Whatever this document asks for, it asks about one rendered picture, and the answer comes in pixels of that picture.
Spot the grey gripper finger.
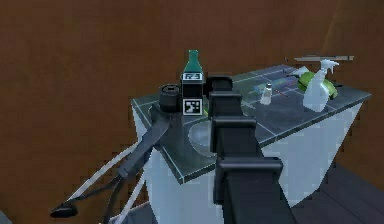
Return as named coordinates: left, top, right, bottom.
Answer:
left=49, top=142, right=143, bottom=219
left=100, top=171, right=149, bottom=224

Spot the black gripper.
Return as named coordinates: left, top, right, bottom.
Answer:
left=117, top=83, right=183, bottom=180

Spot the green glass bottle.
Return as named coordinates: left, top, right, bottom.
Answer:
left=184, top=49, right=204, bottom=75

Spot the clear glass bowl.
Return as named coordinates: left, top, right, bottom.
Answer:
left=187, top=120, right=218, bottom=158

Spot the clear salt shaker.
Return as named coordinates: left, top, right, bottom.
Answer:
left=259, top=83, right=274, bottom=106

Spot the green lettuce head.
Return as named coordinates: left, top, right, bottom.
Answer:
left=297, top=70, right=339, bottom=100

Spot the white counter dark tiled top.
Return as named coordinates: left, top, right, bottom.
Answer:
left=130, top=64, right=373, bottom=224

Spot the white spray bottle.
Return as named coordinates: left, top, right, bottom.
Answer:
left=302, top=58, right=341, bottom=113

